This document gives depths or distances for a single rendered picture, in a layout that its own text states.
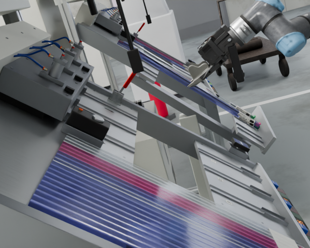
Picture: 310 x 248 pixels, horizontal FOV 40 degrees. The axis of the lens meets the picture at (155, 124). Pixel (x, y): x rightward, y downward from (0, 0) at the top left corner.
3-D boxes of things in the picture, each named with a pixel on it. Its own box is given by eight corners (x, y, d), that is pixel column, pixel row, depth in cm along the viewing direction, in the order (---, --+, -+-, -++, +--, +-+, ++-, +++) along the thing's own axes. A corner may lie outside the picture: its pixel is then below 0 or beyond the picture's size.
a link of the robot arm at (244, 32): (254, 33, 130) (258, 36, 123) (242, 43, 132) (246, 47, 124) (237, 15, 129) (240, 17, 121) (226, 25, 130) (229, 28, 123)
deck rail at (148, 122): (245, 180, 125) (257, 163, 123) (247, 184, 123) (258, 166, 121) (20, 70, 114) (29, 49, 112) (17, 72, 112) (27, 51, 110)
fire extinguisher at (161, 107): (174, 113, 442) (159, 57, 424) (176, 120, 417) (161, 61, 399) (150, 120, 444) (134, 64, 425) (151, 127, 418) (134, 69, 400)
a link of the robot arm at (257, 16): (285, 4, 118) (265, -16, 121) (255, 32, 121) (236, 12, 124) (289, 13, 125) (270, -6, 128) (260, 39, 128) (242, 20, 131)
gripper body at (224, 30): (195, 49, 134) (224, 22, 130) (213, 68, 135) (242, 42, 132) (196, 53, 126) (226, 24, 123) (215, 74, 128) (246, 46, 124)
